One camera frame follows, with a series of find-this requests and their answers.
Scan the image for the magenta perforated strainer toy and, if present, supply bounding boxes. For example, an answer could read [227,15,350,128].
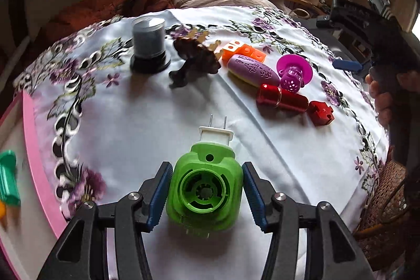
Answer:
[276,54,311,93]

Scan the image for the embroidered floral tablecloth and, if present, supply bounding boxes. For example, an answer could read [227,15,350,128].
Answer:
[13,4,392,280]

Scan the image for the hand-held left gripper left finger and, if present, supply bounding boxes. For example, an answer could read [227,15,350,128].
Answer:
[36,161,174,280]

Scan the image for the person's right hand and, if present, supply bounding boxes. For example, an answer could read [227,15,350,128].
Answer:
[365,72,420,130]

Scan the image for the orange linked cubes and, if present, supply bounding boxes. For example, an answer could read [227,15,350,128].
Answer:
[222,41,266,68]

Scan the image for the small red block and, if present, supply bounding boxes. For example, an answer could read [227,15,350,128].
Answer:
[308,101,335,126]

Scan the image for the purple carved egg shell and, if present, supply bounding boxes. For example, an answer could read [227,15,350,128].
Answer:
[228,54,282,88]

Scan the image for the grey cylindrical disc case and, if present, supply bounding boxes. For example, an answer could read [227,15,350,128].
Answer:
[129,17,171,74]

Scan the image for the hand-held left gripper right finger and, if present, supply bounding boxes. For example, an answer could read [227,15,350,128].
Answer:
[241,162,376,280]

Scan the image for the red metallic cylinder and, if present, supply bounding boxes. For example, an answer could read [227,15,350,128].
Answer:
[256,83,309,113]

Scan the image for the green plug-in device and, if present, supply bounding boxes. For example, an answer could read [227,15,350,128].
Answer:
[166,114,244,239]

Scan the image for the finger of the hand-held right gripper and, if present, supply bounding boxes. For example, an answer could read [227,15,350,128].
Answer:
[332,59,372,75]

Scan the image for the wicker chair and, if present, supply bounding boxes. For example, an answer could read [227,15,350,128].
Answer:
[354,161,414,271]

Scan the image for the brown moose figurine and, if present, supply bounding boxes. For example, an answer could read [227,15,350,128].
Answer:
[168,29,221,89]

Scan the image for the pink tray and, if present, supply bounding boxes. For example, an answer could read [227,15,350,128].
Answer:
[0,91,71,280]

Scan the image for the teal green plastic piece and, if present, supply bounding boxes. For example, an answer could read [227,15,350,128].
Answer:
[0,150,21,207]

